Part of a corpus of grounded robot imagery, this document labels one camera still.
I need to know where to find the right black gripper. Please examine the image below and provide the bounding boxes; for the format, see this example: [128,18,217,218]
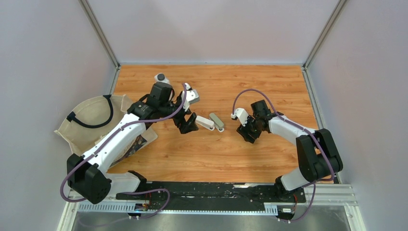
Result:
[236,114,264,144]

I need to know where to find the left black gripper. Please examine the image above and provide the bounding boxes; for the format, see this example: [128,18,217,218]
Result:
[159,96,199,134]

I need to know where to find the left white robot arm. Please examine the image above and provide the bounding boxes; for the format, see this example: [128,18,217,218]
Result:
[60,81,200,204]

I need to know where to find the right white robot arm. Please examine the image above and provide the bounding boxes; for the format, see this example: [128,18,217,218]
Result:
[231,100,344,202]

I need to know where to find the white bottle black cap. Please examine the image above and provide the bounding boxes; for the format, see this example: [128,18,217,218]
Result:
[154,73,171,87]

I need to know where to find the beige canvas tote bag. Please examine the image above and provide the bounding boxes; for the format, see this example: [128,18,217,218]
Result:
[54,94,158,169]

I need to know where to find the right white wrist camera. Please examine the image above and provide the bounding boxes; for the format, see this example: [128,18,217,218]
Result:
[231,108,250,127]

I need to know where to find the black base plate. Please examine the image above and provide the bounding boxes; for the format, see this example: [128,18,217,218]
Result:
[116,181,306,219]

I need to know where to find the grey slotted cable duct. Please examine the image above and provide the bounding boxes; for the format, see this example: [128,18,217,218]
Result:
[77,204,279,216]

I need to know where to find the aluminium frame rail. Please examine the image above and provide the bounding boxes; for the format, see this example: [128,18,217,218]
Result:
[78,0,121,70]

